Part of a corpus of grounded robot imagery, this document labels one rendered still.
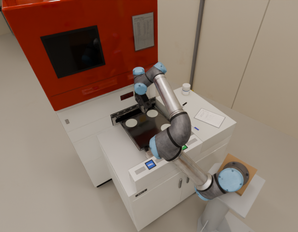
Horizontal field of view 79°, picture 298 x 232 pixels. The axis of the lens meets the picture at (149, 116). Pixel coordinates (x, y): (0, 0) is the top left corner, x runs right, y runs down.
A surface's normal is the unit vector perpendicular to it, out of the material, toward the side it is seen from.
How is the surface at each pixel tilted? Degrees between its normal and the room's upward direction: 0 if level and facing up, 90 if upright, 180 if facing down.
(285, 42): 90
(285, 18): 90
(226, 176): 42
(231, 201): 0
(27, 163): 0
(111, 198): 0
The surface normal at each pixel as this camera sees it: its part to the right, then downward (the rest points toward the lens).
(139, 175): -0.04, -0.73
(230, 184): -0.44, -0.17
